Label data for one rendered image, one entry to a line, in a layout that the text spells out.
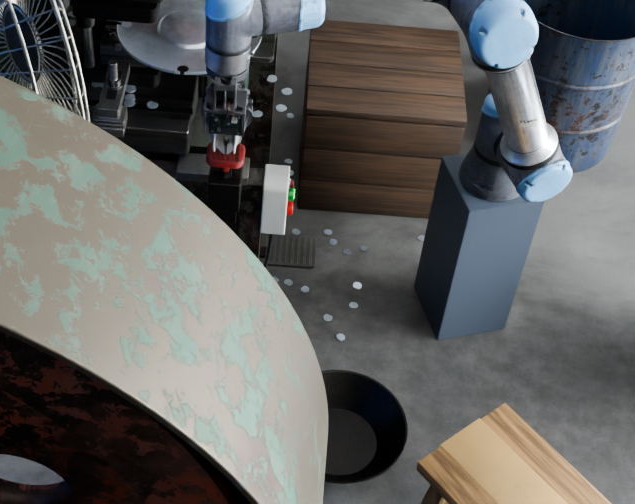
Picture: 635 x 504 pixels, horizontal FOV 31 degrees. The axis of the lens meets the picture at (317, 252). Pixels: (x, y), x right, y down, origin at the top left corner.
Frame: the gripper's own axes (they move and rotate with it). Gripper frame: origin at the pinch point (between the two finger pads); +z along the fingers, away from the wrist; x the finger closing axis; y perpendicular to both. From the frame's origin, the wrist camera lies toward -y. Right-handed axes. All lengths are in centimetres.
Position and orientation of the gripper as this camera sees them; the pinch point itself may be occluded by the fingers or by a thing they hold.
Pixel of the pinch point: (226, 145)
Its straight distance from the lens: 208.9
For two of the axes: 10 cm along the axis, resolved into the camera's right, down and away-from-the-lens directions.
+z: -0.8, 6.8, 7.3
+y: -0.3, 7.3, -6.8
